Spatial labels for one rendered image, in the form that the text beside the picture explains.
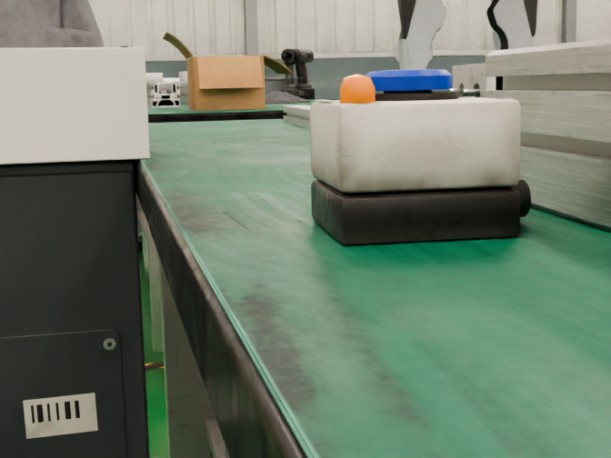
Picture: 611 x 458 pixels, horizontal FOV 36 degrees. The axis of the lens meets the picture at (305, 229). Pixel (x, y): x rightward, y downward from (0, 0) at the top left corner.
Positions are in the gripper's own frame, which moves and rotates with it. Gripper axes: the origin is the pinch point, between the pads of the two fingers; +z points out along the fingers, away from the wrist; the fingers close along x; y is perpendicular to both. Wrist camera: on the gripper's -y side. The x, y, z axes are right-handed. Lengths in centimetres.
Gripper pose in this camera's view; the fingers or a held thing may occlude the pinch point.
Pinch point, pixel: (467, 94)
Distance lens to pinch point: 76.0
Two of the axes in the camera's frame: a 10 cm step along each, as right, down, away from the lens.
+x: -9.9, 0.5, -1.5
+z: 0.3, 9.9, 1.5
